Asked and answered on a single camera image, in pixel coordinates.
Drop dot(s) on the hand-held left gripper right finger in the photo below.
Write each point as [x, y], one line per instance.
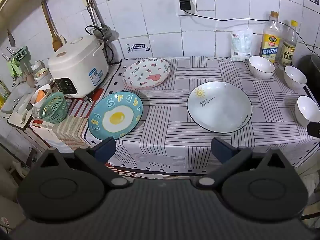
[221, 148]

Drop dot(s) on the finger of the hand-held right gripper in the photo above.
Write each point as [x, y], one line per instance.
[313, 129]

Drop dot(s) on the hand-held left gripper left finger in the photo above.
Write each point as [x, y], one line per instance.
[106, 148]

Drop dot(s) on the white ribbed bowl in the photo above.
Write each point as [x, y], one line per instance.
[306, 110]
[261, 66]
[295, 76]

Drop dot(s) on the blue fried egg plate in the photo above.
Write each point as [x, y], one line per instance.
[117, 117]

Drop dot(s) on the white sun print plate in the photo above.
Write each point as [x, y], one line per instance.
[220, 107]

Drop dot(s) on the pink rabbit print plate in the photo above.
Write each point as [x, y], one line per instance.
[150, 76]

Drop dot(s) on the woven zigzag cloth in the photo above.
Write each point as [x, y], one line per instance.
[72, 130]

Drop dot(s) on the red striped cloth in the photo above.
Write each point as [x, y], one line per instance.
[77, 105]

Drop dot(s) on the striped tablecloth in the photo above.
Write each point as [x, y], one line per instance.
[162, 130]

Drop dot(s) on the black wok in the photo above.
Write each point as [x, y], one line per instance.
[311, 70]

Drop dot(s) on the green plastic basket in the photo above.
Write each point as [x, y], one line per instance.
[53, 107]

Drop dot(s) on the clear vinegar bottle yellow cap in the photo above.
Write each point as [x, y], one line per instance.
[288, 52]

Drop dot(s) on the orange carrot piece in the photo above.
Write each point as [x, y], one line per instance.
[41, 95]

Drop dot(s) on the white patterned bowl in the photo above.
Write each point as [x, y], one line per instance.
[35, 103]

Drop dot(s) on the white rice cooker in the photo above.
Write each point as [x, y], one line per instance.
[77, 65]

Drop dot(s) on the white plastic tray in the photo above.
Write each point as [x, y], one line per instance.
[20, 118]

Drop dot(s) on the yellow label cooking wine bottle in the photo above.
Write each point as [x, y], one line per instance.
[270, 46]

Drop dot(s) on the small patterned bowl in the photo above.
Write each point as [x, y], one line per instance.
[42, 75]

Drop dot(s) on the white salt bag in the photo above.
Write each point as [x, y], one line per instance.
[241, 45]

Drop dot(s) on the hanging metal ladle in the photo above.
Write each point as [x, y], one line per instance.
[91, 7]
[107, 32]

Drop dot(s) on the yellow oil bottle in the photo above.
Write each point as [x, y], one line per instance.
[3, 92]

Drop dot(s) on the green plastic holder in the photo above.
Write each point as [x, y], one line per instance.
[20, 57]

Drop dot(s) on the wooden spatula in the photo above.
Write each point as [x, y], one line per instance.
[53, 33]

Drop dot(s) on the hanging dark utensil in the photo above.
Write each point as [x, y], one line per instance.
[10, 38]

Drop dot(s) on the black power adapter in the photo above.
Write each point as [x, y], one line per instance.
[185, 3]

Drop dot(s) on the white wall sticker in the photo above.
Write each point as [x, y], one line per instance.
[137, 47]

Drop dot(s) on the white wall socket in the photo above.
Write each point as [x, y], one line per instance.
[193, 7]

